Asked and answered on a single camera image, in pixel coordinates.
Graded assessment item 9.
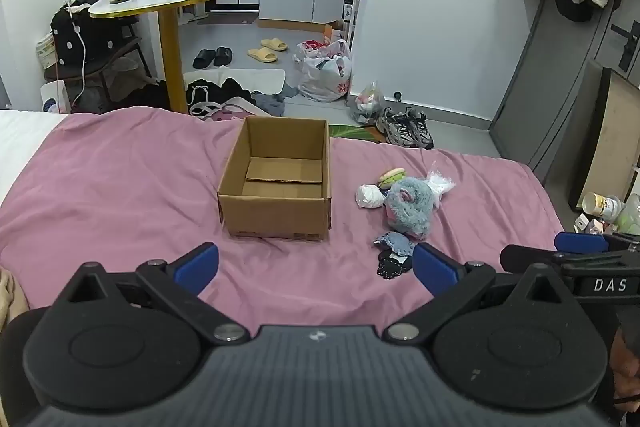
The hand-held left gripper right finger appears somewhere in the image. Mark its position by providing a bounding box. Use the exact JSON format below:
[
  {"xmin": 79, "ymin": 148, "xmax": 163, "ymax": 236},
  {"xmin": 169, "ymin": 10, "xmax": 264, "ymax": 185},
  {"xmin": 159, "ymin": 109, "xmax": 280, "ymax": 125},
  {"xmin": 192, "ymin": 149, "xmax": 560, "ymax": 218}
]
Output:
[{"xmin": 383, "ymin": 242, "xmax": 583, "ymax": 348}]

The small clear trash bag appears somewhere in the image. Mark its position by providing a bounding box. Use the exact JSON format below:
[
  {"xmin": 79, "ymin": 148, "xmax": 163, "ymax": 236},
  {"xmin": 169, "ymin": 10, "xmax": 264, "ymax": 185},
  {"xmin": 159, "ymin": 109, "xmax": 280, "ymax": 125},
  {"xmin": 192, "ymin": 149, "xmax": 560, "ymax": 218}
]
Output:
[{"xmin": 348, "ymin": 82, "xmax": 387, "ymax": 125}]

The white floor mat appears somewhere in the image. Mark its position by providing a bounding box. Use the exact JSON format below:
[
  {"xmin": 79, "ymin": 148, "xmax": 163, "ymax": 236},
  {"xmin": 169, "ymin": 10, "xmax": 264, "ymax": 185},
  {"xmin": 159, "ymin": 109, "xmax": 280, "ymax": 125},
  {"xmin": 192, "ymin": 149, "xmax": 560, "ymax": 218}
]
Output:
[{"xmin": 184, "ymin": 68, "xmax": 287, "ymax": 100}]

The grey door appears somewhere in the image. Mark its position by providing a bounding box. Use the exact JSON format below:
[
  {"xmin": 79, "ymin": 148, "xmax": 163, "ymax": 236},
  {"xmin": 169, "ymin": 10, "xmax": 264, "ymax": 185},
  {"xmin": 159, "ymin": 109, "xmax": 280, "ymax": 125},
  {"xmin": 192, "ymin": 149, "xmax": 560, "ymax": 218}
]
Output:
[{"xmin": 490, "ymin": 0, "xmax": 640, "ymax": 168}]

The round white table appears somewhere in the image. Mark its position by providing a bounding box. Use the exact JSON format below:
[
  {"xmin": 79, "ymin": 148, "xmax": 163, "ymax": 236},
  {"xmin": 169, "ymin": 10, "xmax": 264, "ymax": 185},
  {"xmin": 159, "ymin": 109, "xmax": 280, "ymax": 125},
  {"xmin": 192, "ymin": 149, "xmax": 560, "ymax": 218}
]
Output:
[{"xmin": 89, "ymin": 0, "xmax": 247, "ymax": 114}]

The blue denim cloth piece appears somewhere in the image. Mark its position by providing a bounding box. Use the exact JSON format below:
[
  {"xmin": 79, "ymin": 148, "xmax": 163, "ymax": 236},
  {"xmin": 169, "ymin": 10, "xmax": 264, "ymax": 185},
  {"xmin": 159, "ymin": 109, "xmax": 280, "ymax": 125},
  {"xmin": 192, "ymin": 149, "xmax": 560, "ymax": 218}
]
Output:
[{"xmin": 372, "ymin": 231, "xmax": 416, "ymax": 256}]

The white bed sheet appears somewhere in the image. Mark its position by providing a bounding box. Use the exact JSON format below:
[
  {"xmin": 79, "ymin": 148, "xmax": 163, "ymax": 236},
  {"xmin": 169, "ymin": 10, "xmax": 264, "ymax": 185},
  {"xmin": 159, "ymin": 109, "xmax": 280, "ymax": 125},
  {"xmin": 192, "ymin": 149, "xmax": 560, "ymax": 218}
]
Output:
[{"xmin": 0, "ymin": 109, "xmax": 68, "ymax": 202}]

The beige cloth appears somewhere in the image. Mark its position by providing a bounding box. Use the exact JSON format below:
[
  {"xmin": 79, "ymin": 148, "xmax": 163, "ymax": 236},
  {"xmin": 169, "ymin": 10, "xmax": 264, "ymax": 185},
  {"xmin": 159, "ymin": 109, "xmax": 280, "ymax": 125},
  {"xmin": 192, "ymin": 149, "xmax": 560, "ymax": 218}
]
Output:
[{"xmin": 0, "ymin": 267, "xmax": 31, "ymax": 325}]

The white cloth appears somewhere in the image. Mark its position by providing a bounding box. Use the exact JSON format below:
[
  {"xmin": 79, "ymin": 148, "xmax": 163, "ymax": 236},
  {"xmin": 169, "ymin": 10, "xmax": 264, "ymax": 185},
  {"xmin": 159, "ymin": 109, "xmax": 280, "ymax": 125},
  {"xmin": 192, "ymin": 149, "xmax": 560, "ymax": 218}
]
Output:
[{"xmin": 355, "ymin": 183, "xmax": 387, "ymax": 210}]

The black polka dot bag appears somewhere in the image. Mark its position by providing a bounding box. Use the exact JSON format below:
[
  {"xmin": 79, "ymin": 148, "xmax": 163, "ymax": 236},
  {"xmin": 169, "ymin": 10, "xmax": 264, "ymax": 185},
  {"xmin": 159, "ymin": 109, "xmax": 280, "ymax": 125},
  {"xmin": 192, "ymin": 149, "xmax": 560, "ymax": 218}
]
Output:
[{"xmin": 50, "ymin": 0, "xmax": 141, "ymax": 68}]

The burger plush toy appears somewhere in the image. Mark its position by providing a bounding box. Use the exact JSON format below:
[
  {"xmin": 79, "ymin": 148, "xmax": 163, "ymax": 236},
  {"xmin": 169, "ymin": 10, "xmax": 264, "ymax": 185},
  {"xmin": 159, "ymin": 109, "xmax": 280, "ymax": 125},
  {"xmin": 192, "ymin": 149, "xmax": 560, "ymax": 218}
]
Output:
[{"xmin": 377, "ymin": 168, "xmax": 407, "ymax": 190}]

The green leaf rug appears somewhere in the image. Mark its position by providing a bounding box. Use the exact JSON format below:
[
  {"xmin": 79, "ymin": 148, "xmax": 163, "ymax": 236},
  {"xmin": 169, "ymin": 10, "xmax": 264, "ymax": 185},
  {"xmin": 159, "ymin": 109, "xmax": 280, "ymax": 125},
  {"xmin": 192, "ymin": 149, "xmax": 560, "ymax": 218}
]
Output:
[{"xmin": 330, "ymin": 123, "xmax": 388, "ymax": 142}]

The person's right hand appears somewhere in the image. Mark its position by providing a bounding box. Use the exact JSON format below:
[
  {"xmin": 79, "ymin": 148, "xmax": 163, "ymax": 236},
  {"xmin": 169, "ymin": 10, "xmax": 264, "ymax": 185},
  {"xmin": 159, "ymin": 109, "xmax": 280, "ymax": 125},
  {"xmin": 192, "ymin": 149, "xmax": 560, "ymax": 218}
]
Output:
[{"xmin": 612, "ymin": 322, "xmax": 640, "ymax": 408}]

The pink bed sheet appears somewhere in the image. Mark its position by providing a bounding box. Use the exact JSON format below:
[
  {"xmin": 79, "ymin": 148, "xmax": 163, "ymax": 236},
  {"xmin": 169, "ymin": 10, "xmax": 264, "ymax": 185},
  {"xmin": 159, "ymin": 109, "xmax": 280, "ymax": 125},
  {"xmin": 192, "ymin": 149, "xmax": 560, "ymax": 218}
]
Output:
[{"xmin": 0, "ymin": 107, "xmax": 566, "ymax": 338}]

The grey cloth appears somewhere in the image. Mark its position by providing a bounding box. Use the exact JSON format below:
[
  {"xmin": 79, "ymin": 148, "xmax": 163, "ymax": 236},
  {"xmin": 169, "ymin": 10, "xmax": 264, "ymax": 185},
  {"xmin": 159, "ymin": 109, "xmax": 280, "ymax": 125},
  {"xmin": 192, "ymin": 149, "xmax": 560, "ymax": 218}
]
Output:
[{"xmin": 252, "ymin": 87, "xmax": 301, "ymax": 118}]

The white cable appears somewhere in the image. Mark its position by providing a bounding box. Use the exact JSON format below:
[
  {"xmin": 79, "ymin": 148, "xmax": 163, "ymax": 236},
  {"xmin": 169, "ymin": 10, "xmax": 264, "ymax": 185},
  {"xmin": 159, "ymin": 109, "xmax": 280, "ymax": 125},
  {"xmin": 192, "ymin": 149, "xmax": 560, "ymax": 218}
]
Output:
[{"xmin": 62, "ymin": 0, "xmax": 88, "ymax": 108}]

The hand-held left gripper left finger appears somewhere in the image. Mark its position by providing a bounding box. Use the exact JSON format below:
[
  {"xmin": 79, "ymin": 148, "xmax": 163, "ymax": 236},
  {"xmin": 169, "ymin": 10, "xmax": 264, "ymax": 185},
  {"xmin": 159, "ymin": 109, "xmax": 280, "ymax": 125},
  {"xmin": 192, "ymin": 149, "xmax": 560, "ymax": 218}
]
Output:
[{"xmin": 64, "ymin": 242, "xmax": 250, "ymax": 348}]

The white jar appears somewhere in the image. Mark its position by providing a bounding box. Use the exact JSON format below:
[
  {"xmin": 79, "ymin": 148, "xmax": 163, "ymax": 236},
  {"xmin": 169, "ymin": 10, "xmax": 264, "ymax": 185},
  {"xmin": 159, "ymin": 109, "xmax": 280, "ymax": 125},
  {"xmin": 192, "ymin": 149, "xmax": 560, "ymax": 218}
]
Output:
[{"xmin": 582, "ymin": 193, "xmax": 623, "ymax": 220}]

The clear plastic bag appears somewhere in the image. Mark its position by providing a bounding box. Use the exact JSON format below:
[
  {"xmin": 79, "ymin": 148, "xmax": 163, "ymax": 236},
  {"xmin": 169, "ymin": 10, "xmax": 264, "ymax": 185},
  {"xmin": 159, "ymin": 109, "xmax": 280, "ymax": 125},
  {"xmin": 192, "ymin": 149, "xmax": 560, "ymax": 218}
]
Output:
[{"xmin": 425, "ymin": 162, "xmax": 457, "ymax": 208}]

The wooden board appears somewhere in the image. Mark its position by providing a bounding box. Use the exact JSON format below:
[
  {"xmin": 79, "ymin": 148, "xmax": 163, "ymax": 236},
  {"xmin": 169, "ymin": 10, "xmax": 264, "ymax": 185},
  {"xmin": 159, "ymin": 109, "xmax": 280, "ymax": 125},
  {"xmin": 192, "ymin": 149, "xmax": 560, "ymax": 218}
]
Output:
[{"xmin": 569, "ymin": 59, "xmax": 640, "ymax": 210}]

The white plastic bag red print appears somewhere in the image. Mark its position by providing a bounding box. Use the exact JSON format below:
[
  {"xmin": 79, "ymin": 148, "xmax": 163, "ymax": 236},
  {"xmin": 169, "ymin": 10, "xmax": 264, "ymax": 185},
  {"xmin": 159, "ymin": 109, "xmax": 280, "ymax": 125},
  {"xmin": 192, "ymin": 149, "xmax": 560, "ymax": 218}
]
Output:
[{"xmin": 294, "ymin": 39, "xmax": 354, "ymax": 102}]

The grey sneaker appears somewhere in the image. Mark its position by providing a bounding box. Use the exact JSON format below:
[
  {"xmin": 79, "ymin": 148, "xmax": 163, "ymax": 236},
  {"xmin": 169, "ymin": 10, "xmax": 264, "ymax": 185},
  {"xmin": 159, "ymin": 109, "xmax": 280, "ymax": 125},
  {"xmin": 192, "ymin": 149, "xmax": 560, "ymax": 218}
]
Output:
[
  {"xmin": 400, "ymin": 107, "xmax": 435, "ymax": 150},
  {"xmin": 375, "ymin": 109, "xmax": 418, "ymax": 148}
]

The dark chair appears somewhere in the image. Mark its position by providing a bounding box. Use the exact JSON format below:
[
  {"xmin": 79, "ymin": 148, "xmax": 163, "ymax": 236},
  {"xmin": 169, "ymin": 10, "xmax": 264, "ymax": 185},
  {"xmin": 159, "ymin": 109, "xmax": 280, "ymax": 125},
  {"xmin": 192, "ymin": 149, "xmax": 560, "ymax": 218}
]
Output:
[{"xmin": 50, "ymin": 14, "xmax": 157, "ymax": 112}]

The green plastic bottle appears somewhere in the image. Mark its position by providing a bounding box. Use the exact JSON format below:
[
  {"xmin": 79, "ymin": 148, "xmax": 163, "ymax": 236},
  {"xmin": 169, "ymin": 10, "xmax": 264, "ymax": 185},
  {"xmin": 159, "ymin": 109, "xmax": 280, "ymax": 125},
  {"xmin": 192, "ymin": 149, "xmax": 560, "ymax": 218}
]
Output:
[{"xmin": 612, "ymin": 194, "xmax": 640, "ymax": 235}]

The fluffy grey-blue plush toy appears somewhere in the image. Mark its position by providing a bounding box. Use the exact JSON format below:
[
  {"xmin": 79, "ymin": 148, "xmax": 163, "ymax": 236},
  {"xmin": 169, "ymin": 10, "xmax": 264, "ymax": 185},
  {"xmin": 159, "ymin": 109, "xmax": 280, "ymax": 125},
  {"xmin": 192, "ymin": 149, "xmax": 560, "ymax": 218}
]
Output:
[{"xmin": 384, "ymin": 177, "xmax": 435, "ymax": 239}]

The black clothes pile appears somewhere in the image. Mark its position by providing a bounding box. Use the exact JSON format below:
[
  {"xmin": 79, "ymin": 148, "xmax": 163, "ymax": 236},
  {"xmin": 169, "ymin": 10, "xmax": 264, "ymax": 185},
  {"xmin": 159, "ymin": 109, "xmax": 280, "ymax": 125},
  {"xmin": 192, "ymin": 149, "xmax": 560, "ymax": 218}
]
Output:
[{"xmin": 186, "ymin": 78, "xmax": 261, "ymax": 114}]

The black lace cloth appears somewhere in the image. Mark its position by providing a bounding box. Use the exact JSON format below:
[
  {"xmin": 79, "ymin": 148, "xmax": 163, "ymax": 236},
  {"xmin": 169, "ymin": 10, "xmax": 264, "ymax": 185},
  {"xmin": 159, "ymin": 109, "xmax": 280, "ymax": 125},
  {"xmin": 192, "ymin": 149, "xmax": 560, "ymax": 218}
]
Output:
[{"xmin": 375, "ymin": 248, "xmax": 416, "ymax": 280}]

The brown cardboard box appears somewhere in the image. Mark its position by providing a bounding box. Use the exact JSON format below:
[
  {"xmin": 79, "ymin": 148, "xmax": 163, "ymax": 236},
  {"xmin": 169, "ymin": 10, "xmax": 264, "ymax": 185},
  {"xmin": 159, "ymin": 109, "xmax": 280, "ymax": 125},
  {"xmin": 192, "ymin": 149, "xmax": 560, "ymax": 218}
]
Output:
[{"xmin": 216, "ymin": 116, "xmax": 332, "ymax": 242}]

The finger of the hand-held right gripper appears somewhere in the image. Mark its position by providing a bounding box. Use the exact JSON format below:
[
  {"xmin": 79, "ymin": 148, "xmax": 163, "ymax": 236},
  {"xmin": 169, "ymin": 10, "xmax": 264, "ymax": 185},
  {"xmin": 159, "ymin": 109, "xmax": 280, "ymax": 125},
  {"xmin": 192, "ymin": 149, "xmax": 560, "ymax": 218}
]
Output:
[
  {"xmin": 501, "ymin": 244, "xmax": 576, "ymax": 275},
  {"xmin": 555, "ymin": 232, "xmax": 640, "ymax": 254}
]

